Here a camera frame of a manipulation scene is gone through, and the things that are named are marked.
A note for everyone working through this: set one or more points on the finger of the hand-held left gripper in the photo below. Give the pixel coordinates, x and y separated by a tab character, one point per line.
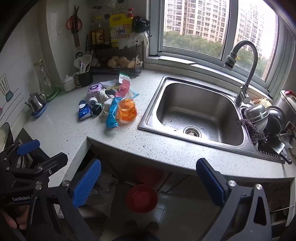
27	147
54	162

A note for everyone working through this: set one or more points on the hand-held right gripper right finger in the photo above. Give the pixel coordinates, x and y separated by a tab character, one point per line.
210	183

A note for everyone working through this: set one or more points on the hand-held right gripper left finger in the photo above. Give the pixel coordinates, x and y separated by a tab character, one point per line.
86	183

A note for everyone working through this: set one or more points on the blue tissue pack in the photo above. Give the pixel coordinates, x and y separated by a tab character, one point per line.
84	112

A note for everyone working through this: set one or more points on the black green plug charger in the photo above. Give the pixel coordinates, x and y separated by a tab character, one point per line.
97	109

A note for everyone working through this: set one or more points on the bright blue packet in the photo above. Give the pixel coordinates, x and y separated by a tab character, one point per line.
112	115

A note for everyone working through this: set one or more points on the small white bottle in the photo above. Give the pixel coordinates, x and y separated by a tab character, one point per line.
93	101

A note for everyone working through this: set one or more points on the purple packet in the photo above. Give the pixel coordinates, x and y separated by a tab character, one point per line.
94	90

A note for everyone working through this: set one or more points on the orange plastic cup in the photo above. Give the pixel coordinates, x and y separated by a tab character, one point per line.
127	110

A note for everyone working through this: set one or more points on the pale blue clear-window pouch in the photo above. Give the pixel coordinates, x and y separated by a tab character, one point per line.
134	95

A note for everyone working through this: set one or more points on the pink packet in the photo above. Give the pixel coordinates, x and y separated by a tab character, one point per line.
123	87

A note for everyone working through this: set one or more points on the person's left hand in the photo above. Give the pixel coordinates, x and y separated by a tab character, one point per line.
12	220

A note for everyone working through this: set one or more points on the clear plastic bag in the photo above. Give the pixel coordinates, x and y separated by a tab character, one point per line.
104	192

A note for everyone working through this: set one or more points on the metal pan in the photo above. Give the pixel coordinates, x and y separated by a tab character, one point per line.
5	136

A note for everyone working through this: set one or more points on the steel teapot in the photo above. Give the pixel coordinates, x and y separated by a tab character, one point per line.
35	102

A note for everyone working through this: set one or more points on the sink drain strainer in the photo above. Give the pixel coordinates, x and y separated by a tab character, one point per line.
191	131

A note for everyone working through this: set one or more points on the red basin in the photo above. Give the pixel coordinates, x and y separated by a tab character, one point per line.
141	198

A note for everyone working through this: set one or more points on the green tray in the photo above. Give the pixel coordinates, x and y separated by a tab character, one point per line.
54	95

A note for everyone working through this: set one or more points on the purple scrubber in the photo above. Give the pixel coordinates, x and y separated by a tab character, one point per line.
254	132

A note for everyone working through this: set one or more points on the glass jar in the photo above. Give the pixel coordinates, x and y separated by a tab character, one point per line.
44	78

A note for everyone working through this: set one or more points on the kitchen knife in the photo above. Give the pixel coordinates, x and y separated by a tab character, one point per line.
274	148

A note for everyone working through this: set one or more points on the person's brown shoe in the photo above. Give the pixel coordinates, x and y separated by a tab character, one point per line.
152	228

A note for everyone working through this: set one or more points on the stainless steel sink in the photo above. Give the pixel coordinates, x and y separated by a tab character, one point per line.
196	109

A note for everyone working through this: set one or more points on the steel bowl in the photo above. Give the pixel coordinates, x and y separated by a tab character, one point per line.
256	113

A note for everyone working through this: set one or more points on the black utensil mug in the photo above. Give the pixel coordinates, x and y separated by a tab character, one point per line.
85	78

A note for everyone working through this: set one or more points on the dark steel pot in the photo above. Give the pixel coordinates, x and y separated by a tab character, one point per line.
276	120

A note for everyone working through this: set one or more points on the yellow cloth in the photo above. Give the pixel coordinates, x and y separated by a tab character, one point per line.
262	101

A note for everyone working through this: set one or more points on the white ladle spoon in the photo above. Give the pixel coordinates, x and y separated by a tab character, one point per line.
78	62

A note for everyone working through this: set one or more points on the white rice paddle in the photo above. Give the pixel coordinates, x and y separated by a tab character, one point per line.
86	60

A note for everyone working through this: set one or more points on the white appliance red button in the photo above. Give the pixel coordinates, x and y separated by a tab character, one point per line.
289	99

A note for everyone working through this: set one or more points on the round ginger root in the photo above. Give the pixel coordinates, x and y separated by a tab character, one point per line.
112	62

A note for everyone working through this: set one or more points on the long ginger root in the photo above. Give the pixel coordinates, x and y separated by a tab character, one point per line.
124	61

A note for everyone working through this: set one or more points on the dark round dish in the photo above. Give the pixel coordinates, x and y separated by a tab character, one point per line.
138	70

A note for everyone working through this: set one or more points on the grey kitchen faucet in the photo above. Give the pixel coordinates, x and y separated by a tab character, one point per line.
252	64

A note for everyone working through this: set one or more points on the dark sauce bottle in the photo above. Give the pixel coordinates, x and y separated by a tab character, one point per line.
93	34

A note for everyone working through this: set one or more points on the amber oil bottle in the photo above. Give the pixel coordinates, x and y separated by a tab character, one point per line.
100	34

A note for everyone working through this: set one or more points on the dark vinegar bottle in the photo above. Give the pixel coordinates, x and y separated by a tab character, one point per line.
107	32

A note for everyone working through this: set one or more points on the crumpled white plastic bag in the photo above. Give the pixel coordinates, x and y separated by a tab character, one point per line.
134	39

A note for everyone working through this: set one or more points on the yellow detergent jug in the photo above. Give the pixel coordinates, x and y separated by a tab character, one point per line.
120	25

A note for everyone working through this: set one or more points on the black plastic bag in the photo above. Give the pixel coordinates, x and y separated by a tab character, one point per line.
141	23

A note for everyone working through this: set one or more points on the red pump bottle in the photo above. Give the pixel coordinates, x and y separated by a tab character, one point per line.
130	12

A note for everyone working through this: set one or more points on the wall sticker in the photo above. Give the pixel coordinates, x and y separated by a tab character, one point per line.
5	88

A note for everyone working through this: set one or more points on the window frame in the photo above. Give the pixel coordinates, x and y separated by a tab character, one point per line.
231	27

